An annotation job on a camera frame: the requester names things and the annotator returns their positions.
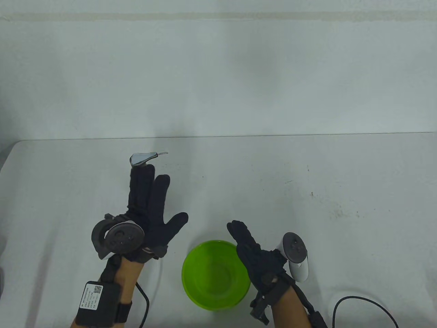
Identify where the person's right hand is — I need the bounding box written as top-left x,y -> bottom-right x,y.
227,220 -> 296,298

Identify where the person's left hand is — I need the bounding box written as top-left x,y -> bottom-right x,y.
126,164 -> 188,264

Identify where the green plastic bowl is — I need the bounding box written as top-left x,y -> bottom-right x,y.
181,240 -> 251,311

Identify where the dark sauce pump bottle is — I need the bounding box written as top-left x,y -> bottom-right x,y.
129,152 -> 169,168

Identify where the person's left forearm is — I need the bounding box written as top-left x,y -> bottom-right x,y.
72,258 -> 144,328

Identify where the plain black forearm box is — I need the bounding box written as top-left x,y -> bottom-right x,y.
309,311 -> 330,328

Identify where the person's right forearm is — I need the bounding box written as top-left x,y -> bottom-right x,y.
270,285 -> 313,328

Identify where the white and black left controller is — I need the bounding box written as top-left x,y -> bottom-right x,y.
91,214 -> 145,261

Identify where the white and black controller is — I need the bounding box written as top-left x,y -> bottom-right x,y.
91,214 -> 145,261
277,232 -> 310,282

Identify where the white and black right controller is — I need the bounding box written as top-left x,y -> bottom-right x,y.
277,232 -> 310,282

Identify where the black box with white label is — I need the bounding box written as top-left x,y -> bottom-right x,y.
75,281 -> 122,327

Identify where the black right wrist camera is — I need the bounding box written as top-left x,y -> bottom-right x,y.
249,296 -> 273,325

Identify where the short black cable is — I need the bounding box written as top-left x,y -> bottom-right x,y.
136,282 -> 151,328

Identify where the black forearm strap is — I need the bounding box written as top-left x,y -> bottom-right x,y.
114,302 -> 133,323

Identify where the long black cable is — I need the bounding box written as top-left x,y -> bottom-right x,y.
333,296 -> 400,328

